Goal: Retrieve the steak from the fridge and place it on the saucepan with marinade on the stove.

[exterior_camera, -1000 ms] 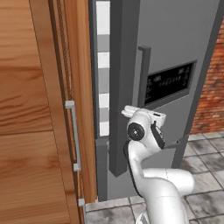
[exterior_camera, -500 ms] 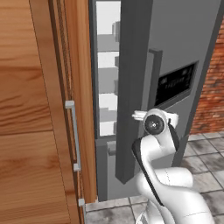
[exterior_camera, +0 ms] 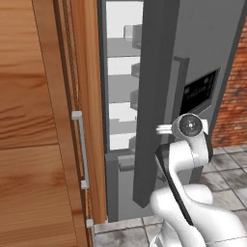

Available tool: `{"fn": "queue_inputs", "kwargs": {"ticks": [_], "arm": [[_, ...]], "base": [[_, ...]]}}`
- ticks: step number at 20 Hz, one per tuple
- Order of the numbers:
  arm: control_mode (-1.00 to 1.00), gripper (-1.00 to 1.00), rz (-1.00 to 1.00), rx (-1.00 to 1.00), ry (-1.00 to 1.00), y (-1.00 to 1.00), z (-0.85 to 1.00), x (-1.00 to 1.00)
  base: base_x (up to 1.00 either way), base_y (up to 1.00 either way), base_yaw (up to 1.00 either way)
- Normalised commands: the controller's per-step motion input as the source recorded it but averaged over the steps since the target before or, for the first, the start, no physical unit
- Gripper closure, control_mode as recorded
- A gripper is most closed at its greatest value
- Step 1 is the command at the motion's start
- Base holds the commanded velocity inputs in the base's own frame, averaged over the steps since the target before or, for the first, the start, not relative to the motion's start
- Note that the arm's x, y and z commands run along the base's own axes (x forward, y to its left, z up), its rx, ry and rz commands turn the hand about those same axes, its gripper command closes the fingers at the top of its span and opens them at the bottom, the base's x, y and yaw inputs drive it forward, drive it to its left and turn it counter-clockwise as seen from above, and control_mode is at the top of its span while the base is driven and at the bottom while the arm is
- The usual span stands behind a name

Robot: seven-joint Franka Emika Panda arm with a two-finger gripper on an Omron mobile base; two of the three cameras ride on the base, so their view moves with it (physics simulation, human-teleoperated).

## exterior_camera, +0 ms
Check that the grey fridge door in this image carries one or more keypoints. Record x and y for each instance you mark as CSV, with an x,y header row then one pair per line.
x,y
154,96

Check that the grey fridge drawer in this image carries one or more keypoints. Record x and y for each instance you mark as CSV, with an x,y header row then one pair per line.
x,y
125,196

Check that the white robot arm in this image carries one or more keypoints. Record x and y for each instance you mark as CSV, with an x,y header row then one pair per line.
x,y
205,222

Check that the wooden cupboard door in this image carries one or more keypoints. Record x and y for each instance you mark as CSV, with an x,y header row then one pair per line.
x,y
29,128

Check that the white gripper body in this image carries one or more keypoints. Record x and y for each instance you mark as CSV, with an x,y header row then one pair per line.
x,y
164,129

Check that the wooden cupboard side panel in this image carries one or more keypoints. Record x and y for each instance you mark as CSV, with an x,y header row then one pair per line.
x,y
91,96

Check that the grey fridge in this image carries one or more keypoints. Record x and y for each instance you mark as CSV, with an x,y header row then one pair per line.
x,y
123,48

